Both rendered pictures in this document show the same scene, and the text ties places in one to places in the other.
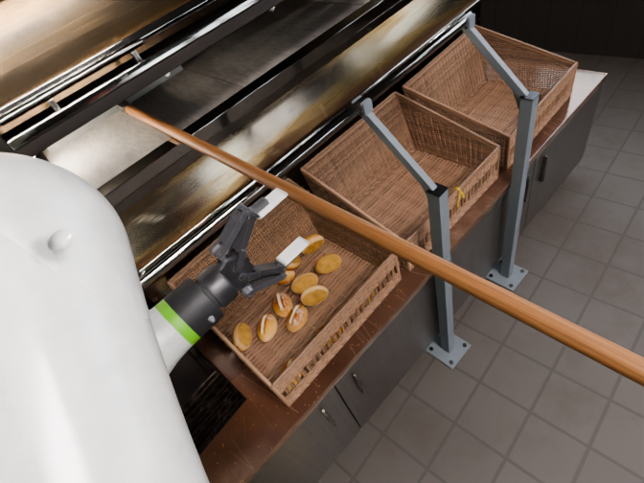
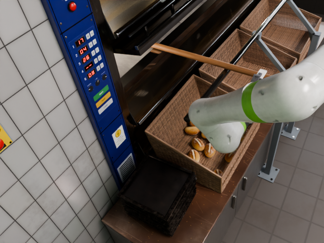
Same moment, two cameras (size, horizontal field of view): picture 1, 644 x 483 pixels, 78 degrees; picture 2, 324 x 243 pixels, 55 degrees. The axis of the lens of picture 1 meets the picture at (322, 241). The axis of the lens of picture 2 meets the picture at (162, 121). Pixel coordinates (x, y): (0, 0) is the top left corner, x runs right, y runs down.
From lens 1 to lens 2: 0.92 m
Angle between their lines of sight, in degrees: 14
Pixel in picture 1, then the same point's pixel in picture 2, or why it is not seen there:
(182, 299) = not seen: hidden behind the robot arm
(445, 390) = (271, 194)
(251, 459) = (209, 220)
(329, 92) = (212, 27)
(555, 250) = (311, 117)
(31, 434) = not seen: outside the picture
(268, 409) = (209, 196)
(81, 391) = not seen: outside the picture
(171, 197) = (151, 82)
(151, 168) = (150, 64)
